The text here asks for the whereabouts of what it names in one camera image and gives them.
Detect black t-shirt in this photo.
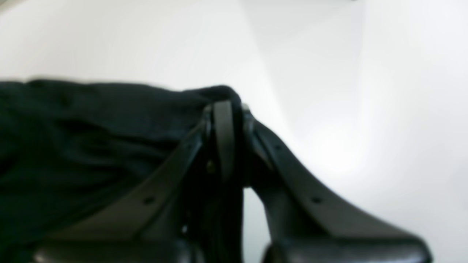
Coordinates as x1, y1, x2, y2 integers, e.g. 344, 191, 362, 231
0, 80, 241, 263

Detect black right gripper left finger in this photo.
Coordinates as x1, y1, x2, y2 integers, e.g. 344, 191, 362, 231
33, 100, 234, 263

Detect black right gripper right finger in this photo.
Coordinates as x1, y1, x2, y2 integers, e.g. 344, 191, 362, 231
242, 105, 433, 263

